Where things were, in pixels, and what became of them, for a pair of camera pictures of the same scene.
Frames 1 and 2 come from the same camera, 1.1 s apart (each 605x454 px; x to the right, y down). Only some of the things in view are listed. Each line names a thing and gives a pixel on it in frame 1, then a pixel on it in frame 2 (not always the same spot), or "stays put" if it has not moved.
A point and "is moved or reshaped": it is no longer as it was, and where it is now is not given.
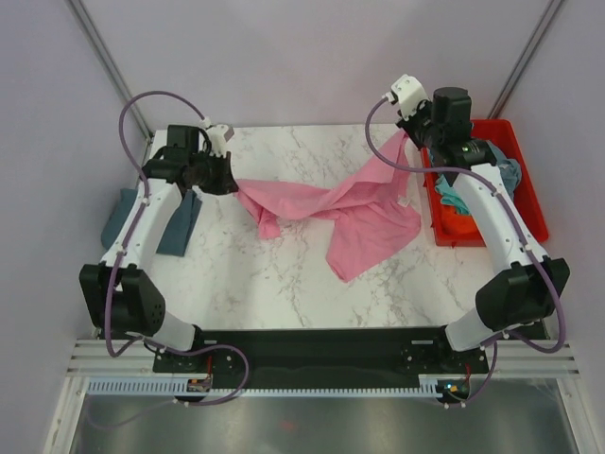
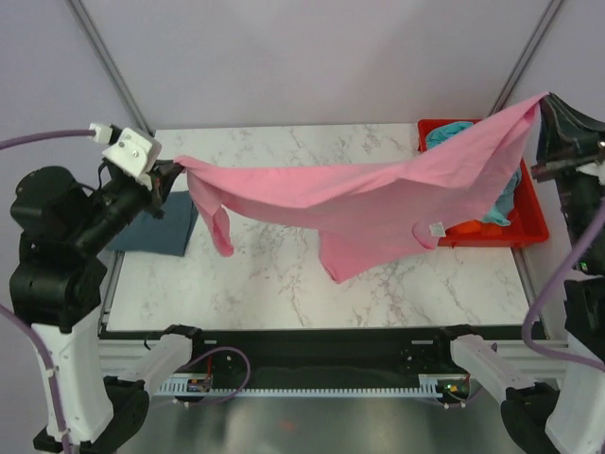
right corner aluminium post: [538, 33] stays put
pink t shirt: [370, 203] is moved or reshaped
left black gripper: [225, 183] -> [165, 173]
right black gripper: [407, 125] -> [561, 152]
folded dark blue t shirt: [176, 240] stays put
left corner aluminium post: [116, 74] stays put
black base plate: [310, 358] stays put
